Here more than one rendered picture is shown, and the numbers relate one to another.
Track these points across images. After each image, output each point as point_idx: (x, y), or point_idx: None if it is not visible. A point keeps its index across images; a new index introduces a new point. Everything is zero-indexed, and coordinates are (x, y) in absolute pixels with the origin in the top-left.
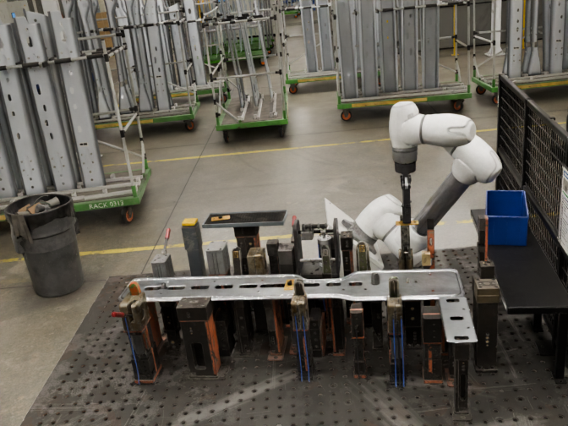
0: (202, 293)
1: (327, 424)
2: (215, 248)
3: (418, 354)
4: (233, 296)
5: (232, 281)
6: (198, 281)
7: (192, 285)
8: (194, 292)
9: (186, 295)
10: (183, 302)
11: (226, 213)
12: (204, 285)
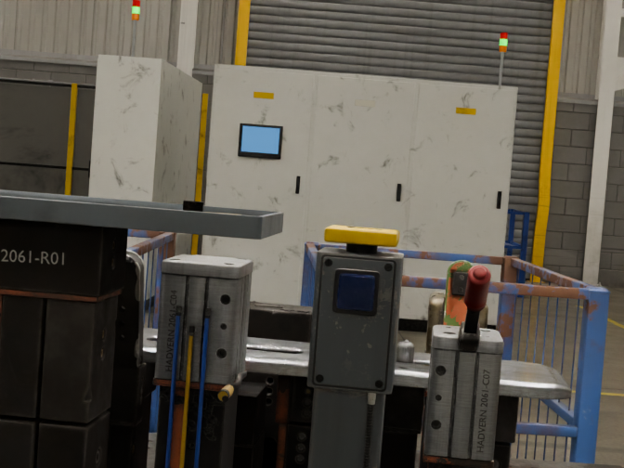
0: (253, 340)
1: None
2: (212, 256)
3: None
4: (148, 328)
5: (148, 343)
6: (282, 357)
7: (300, 354)
8: (282, 344)
9: (308, 344)
10: (300, 308)
11: (157, 214)
12: (254, 350)
